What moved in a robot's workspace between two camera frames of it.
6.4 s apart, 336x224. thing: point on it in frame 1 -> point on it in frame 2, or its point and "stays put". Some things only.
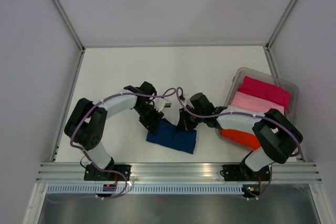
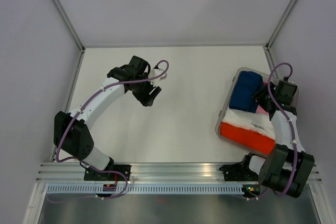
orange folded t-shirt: x=241 y=138 stays put
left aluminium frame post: x=58 y=6 stays put
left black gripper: x=151 y=123 -> x=146 y=99
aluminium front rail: x=282 y=172 stays put
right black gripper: x=183 y=123 -> x=260 y=96
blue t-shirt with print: x=167 y=134 -> x=243 y=97
